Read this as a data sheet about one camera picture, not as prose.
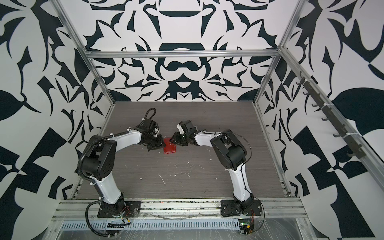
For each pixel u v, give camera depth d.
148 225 0.65
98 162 0.49
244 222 0.73
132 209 0.75
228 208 0.74
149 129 0.79
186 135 0.80
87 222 0.68
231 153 0.55
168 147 0.95
